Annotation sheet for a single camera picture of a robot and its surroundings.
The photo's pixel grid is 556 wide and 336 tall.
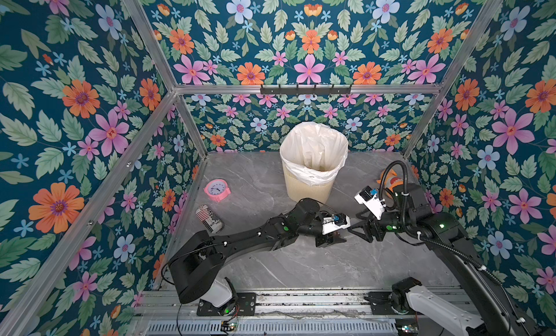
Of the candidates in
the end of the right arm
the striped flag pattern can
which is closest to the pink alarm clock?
the striped flag pattern can

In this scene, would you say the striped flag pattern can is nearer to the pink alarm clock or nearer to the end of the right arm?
the pink alarm clock

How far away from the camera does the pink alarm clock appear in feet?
3.33

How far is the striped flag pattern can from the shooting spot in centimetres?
91

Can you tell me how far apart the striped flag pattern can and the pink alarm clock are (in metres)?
0.07
